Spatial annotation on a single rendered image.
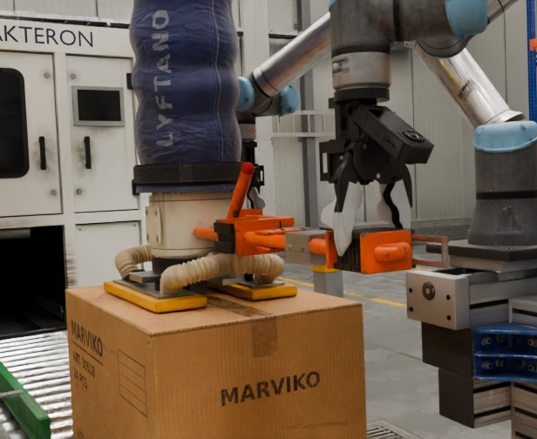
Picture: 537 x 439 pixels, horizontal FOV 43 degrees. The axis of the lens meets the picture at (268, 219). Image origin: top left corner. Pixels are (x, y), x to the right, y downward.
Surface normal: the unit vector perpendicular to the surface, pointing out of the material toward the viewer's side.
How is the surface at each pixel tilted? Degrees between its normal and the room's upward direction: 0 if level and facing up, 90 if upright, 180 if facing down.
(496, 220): 72
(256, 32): 90
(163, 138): 82
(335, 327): 90
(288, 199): 90
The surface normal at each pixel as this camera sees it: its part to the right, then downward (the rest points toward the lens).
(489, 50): -0.90, 0.06
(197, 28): 0.28, -0.17
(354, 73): -0.34, 0.06
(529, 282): 0.44, 0.03
